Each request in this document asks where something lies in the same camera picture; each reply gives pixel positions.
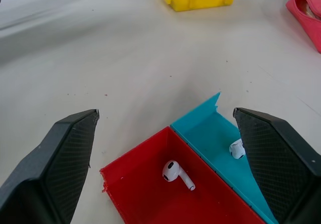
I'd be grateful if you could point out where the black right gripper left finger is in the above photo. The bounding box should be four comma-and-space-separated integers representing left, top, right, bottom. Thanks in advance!
0, 109, 100, 224

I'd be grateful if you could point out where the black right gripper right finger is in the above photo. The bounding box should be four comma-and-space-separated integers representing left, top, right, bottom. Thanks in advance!
232, 107, 321, 224

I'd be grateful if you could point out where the white earbud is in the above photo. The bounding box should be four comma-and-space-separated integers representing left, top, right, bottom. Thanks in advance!
162, 160, 196, 191
229, 138, 247, 160

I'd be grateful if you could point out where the teal plastic tray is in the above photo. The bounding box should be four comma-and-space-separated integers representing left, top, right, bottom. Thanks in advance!
170, 92, 279, 224

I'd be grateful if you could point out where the red plastic tray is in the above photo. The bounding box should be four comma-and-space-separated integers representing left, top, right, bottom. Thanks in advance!
100, 126, 266, 224

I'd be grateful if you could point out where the pink fabric pouch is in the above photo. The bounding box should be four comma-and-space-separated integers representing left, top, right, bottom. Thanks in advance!
285, 0, 321, 54

